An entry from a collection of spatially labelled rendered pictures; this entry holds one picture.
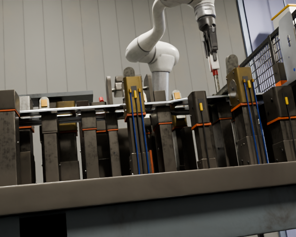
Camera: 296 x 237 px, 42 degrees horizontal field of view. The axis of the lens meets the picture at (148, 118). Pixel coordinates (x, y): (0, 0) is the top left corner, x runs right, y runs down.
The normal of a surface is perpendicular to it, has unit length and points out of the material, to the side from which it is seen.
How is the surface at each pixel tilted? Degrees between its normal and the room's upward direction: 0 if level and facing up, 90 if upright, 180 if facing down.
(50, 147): 90
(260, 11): 90
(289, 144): 90
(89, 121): 90
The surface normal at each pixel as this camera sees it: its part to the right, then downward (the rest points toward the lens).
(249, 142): 0.14, -0.24
